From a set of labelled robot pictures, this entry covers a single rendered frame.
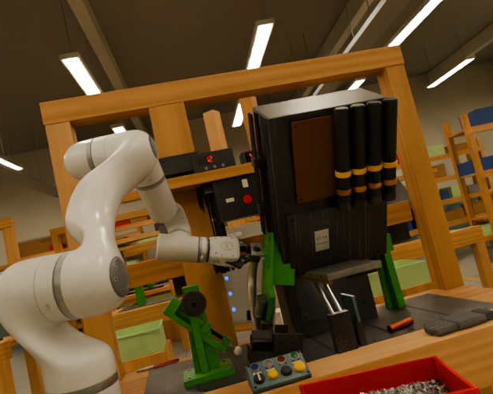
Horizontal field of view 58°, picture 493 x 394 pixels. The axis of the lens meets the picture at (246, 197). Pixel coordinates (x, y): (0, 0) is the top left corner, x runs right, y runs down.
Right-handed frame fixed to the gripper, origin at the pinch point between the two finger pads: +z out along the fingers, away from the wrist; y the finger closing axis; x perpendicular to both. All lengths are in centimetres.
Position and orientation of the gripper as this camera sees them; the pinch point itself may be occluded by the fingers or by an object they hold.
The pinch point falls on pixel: (253, 254)
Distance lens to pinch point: 148.6
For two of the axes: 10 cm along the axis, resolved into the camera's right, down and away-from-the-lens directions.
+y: -0.7, -6.2, 7.8
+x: -1.8, 7.8, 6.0
